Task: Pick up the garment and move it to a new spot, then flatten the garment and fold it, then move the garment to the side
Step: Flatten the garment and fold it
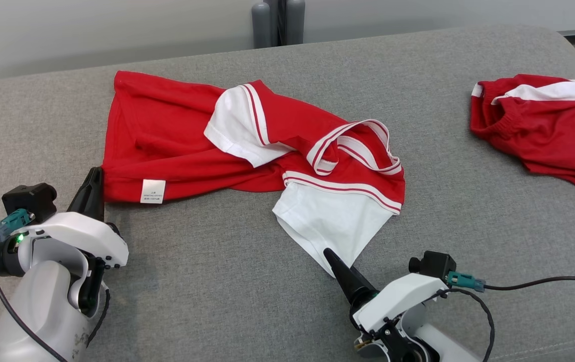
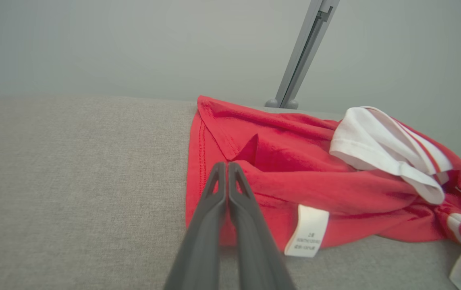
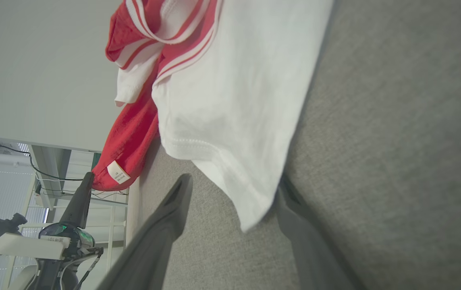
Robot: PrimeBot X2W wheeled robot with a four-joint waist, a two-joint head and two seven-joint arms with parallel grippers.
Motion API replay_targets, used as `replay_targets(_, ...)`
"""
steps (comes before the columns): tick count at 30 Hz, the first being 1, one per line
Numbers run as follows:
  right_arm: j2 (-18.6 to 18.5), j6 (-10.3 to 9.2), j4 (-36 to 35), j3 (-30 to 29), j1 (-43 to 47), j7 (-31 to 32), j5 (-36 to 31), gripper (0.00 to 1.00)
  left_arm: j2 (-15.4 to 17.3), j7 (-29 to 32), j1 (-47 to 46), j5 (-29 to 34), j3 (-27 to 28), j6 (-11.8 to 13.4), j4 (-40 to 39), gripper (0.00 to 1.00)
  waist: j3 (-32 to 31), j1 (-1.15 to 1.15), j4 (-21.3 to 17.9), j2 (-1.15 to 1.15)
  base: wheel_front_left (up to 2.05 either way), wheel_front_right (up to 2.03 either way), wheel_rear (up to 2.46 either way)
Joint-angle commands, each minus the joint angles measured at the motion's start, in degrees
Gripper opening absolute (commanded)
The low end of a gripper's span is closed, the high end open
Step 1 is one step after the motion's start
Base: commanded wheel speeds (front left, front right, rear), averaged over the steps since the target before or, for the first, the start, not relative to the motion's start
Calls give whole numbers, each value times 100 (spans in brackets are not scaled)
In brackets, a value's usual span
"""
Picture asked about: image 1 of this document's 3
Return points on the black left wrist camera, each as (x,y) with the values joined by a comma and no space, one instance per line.
(28,201)

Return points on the red shorts white waistband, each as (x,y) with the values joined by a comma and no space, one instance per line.
(544,130)

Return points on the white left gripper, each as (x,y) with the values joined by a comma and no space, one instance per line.
(81,231)

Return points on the teal camera connector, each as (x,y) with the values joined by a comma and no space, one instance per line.
(466,281)
(13,222)

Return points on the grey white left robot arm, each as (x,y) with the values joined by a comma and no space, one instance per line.
(41,301)

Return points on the grey cylinder post foot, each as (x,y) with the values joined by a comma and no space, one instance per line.
(295,22)

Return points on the teal right camera connector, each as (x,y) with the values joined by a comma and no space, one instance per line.
(466,281)

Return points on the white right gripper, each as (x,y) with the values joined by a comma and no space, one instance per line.
(398,299)

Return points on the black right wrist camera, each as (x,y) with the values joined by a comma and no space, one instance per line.
(436,264)

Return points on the teal left camera connector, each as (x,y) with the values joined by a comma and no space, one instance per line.
(13,222)

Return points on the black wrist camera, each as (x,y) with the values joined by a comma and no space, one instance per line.
(28,201)
(436,264)

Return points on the red white basketball jersey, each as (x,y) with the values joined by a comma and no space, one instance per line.
(167,130)

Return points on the grey vertical post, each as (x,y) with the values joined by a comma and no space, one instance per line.
(261,25)

